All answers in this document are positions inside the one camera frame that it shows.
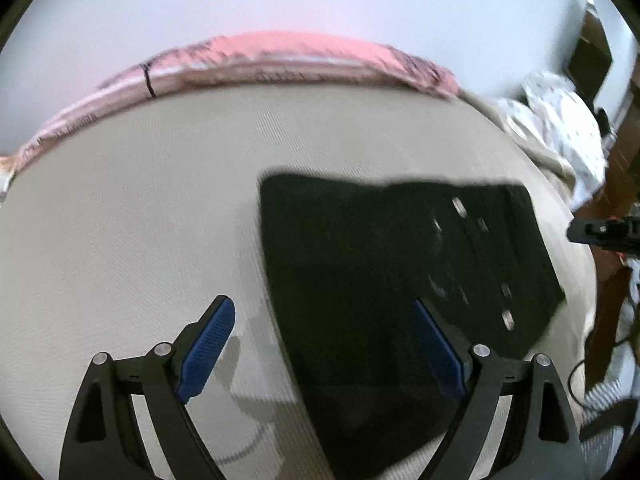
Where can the grey striped cloth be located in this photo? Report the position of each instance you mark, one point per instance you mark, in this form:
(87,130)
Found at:
(607,395)

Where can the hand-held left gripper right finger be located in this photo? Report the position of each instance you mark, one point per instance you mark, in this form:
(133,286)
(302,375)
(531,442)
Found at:
(440,355)

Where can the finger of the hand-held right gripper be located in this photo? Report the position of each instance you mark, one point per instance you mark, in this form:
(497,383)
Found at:
(605,232)

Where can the black pants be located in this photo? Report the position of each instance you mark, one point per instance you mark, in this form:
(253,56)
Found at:
(350,260)

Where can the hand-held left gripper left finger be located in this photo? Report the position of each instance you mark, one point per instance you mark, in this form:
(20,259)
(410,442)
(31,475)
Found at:
(210,345)

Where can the beige bed mattress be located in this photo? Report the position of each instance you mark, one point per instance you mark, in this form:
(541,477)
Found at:
(125,210)

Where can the pink blanket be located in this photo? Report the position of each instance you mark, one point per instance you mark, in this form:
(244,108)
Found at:
(300,47)

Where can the brown wooden furniture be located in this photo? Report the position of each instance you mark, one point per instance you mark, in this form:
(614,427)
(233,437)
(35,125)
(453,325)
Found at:
(625,160)

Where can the white printed cloth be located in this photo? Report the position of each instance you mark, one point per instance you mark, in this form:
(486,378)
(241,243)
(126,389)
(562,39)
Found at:
(565,125)

